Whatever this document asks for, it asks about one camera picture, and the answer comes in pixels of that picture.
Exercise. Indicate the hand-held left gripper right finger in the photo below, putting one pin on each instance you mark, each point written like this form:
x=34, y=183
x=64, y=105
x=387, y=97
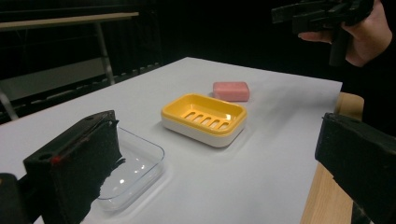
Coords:
x=361, y=161

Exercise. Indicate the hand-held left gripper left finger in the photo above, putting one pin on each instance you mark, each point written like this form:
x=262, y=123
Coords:
x=71, y=161

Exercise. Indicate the pink soap bar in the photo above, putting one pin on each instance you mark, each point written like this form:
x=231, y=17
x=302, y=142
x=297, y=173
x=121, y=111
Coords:
x=231, y=91

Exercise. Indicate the yellow and white soap dish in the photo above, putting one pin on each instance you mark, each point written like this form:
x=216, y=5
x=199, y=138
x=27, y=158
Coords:
x=202, y=116

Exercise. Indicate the wooden table board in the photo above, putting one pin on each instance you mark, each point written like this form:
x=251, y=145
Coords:
x=323, y=202

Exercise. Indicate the clear plastic dish lid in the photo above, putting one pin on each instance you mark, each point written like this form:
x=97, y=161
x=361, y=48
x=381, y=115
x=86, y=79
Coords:
x=137, y=161

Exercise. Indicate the grey metal stand leg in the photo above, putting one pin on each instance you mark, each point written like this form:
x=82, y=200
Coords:
x=7, y=105

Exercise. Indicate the background table with metal leg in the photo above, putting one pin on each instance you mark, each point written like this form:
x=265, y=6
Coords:
x=62, y=21

